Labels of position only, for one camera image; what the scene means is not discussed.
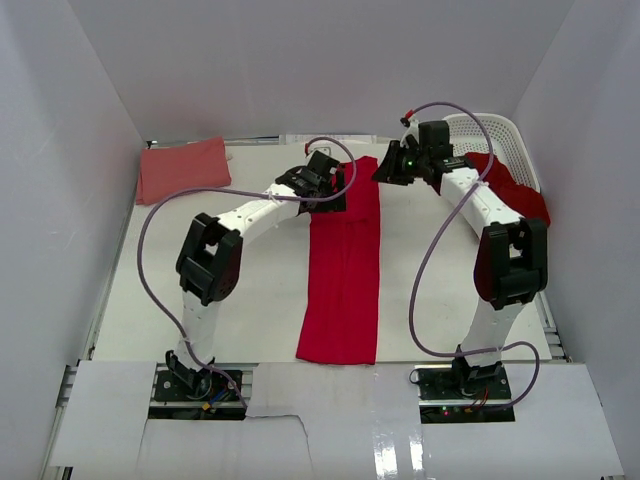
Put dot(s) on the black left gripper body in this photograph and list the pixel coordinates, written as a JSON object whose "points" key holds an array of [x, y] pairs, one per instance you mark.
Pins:
{"points": [[322, 206]]}

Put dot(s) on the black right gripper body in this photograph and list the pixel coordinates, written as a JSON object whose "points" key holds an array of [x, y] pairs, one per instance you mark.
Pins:
{"points": [[412, 165]]}

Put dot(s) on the bright red t shirt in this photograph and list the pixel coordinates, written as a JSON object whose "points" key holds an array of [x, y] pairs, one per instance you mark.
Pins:
{"points": [[340, 325]]}

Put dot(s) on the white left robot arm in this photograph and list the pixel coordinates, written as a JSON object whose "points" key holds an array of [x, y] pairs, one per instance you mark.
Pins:
{"points": [[209, 263]]}

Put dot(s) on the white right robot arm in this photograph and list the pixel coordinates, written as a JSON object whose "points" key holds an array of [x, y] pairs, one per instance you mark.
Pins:
{"points": [[511, 265]]}

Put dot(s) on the white plastic perforated basket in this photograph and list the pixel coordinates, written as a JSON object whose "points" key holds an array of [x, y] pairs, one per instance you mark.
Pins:
{"points": [[506, 140]]}

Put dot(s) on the dark red crumpled t shirt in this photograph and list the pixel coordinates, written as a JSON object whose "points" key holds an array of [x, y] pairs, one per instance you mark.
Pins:
{"points": [[520, 190]]}

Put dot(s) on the folded salmon pink t shirt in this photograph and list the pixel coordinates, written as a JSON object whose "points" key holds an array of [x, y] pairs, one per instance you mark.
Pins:
{"points": [[164, 171]]}

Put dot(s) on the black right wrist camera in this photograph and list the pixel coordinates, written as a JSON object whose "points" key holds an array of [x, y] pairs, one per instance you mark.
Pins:
{"points": [[430, 139]]}

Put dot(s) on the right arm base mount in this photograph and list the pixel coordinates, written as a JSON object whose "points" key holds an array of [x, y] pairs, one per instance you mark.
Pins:
{"points": [[444, 400]]}

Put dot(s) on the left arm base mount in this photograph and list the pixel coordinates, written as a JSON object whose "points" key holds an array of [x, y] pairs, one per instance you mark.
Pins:
{"points": [[214, 399]]}

